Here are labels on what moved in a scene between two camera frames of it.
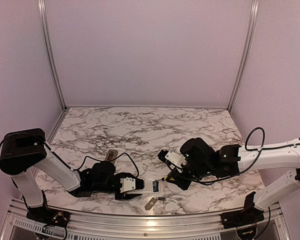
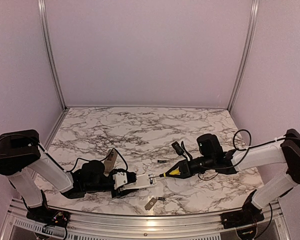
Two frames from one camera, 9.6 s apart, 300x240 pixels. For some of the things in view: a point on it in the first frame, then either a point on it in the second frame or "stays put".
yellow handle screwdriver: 167,178 -> 176,172
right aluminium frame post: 254,18 stays put
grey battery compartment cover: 150,204 stays put
